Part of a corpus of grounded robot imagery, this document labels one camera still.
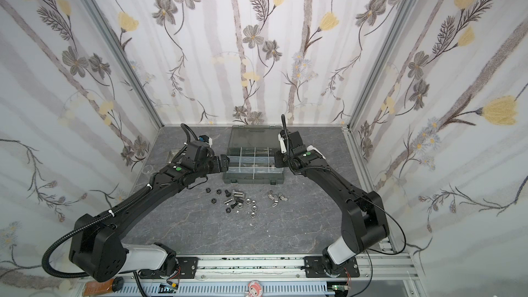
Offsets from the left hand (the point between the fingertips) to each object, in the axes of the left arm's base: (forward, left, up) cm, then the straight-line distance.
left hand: (223, 159), depth 84 cm
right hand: (+2, -24, 0) cm, 24 cm away
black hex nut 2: (-11, +6, -17) cm, 21 cm away
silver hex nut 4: (-18, -12, -17) cm, 27 cm away
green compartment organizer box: (+15, -10, -14) cm, 23 cm away
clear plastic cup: (+4, +38, -13) cm, 41 cm away
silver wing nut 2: (-10, -25, -17) cm, 31 cm away
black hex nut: (-5, +10, -17) cm, 20 cm away
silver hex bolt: (-8, -5, -18) cm, 20 cm away
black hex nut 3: (-6, +5, -18) cm, 19 cm away
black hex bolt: (-7, 0, -18) cm, 19 cm away
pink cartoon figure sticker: (-44, -13, -14) cm, 47 cm away
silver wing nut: (-12, -22, -18) cm, 31 cm away
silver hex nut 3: (-15, -12, -17) cm, 25 cm away
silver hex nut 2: (-12, -12, -18) cm, 24 cm away
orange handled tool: (-42, +40, -12) cm, 59 cm away
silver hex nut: (-11, -9, -17) cm, 22 cm away
